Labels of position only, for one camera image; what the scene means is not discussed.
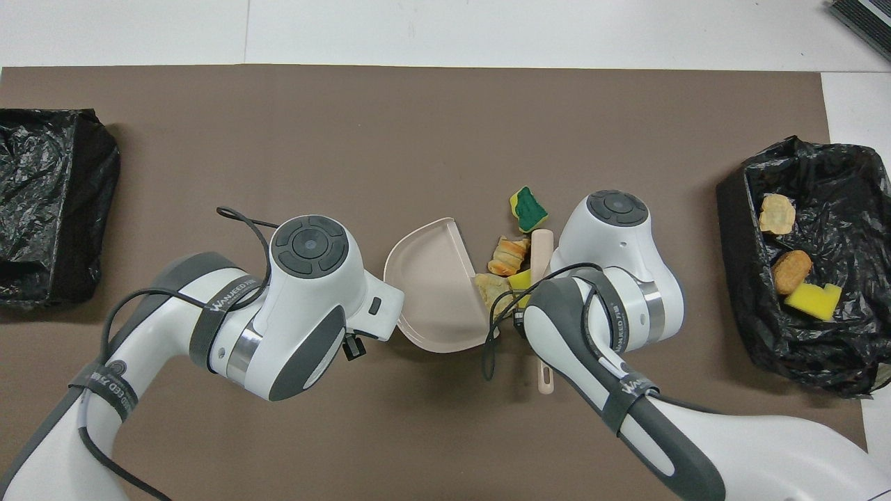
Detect notched yellow sponge piece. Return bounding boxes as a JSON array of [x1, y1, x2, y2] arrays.
[[784, 282, 844, 322]]

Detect dark grey ribbed device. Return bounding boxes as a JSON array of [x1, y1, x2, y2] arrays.
[[827, 0, 891, 65]]

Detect oval brown bread roll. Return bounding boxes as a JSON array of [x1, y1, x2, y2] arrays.
[[772, 250, 814, 296]]

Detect bin lined with black bag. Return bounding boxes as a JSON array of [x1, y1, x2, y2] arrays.
[[0, 108, 121, 312], [716, 136, 891, 399]]

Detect beige hand brush black bristles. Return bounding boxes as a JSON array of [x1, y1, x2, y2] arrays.
[[530, 229, 557, 396]]

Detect curved yellow sponge piece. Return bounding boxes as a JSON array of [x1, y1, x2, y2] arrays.
[[506, 269, 534, 308]]

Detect beige plastic dustpan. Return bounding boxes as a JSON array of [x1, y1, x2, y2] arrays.
[[383, 217, 492, 354]]

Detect pale crusty bread chunk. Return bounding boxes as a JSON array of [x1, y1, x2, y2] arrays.
[[473, 273, 513, 315]]

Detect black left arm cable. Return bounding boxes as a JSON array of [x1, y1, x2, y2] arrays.
[[75, 206, 281, 501]]

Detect long orange croissant piece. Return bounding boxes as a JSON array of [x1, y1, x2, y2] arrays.
[[487, 236, 532, 278]]

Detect striped croissant bread piece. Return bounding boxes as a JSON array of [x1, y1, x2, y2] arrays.
[[758, 193, 797, 235]]

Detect brown paper table mat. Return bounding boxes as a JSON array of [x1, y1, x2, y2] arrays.
[[0, 65, 874, 501]]

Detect green and yellow sponge piece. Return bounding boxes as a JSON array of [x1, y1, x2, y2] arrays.
[[507, 185, 550, 235]]

